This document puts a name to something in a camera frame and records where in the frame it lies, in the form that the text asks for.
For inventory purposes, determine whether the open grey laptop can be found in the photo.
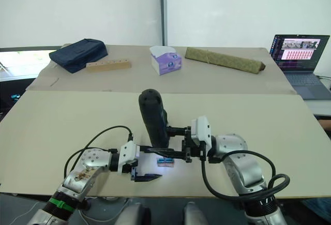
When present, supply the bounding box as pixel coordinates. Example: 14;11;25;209
268;34;331;100

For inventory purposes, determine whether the purple white tissue box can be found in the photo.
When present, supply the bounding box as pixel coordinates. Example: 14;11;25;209
149;45;183;76

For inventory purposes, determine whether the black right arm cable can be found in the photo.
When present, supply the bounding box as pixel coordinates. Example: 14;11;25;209
200;150;291;201

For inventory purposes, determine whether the black framed monitor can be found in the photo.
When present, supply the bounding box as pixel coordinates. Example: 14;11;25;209
0;46;63;82

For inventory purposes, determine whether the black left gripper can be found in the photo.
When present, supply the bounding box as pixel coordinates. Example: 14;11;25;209
122;145;163;183

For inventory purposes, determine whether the black electric screwdriver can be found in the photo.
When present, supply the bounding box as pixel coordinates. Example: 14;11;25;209
138;88;171;150

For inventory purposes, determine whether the green cable tie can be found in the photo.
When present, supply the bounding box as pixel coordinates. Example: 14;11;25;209
49;197;76;212

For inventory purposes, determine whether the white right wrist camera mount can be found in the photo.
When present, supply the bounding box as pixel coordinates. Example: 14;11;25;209
190;115;213;148

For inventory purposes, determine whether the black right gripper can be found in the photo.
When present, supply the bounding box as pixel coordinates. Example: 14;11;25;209
149;126;208;164

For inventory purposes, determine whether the dark vertical wall post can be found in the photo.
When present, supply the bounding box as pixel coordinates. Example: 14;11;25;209
159;0;168;47

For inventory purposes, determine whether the dark navy fabric bag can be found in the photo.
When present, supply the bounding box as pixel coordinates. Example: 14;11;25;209
49;38;108;74

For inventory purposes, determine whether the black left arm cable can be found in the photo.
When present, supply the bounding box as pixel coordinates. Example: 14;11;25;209
64;125;134;182

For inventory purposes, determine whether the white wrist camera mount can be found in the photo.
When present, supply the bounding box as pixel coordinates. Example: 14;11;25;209
117;141;142;176
190;115;213;148

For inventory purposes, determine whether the wooden block with holes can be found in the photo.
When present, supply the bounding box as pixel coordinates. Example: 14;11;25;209
85;59;132;73

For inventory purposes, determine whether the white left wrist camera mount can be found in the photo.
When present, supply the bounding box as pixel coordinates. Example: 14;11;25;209
117;141;142;176

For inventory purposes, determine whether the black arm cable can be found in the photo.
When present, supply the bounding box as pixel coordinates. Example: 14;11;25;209
64;125;134;182
200;150;291;201

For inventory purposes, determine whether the small blue gripper part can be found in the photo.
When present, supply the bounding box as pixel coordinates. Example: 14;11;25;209
157;157;175;168

